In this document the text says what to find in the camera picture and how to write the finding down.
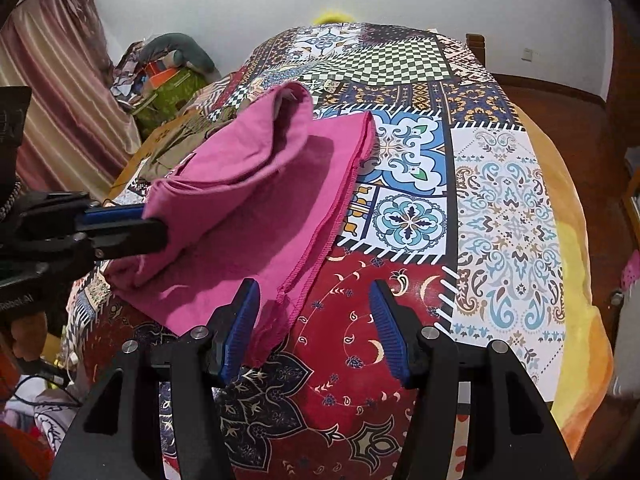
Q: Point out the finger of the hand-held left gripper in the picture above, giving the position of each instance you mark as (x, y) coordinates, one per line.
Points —
(115, 215)
(130, 237)

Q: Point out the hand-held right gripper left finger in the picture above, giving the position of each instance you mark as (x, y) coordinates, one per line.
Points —
(240, 330)

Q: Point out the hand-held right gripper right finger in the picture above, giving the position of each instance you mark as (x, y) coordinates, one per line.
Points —
(390, 335)

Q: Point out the pink pants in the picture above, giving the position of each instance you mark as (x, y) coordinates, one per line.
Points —
(260, 185)

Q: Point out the cardboard box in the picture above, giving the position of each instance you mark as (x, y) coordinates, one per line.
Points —
(135, 160)

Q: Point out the olive cloth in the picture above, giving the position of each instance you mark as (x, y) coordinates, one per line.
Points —
(185, 140)

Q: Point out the striped brown curtain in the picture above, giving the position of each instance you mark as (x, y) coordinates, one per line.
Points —
(60, 85)

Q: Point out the patterned clothes pile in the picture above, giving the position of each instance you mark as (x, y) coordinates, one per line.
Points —
(130, 72)

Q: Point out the orange box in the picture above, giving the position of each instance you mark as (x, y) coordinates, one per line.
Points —
(162, 76)

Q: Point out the patchwork printed blanket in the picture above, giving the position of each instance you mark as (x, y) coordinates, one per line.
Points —
(410, 185)

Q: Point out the grey cushion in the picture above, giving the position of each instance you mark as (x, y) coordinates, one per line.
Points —
(185, 47)

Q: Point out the orange fleece blanket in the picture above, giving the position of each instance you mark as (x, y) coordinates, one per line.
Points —
(580, 310)

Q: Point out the red cloth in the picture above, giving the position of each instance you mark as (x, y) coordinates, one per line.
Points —
(22, 440)

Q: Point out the white plastic object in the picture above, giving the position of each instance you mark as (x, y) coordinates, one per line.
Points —
(627, 340)

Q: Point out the pink perforated shoe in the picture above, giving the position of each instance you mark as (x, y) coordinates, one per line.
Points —
(631, 274)

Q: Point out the wooden framed mirror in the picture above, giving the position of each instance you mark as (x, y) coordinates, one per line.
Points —
(632, 195)

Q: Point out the yellow pillow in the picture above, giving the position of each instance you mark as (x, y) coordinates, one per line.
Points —
(332, 16)

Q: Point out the wooden door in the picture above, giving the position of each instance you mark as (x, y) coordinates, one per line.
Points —
(622, 75)

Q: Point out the wooden bed post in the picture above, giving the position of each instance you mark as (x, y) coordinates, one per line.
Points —
(475, 47)

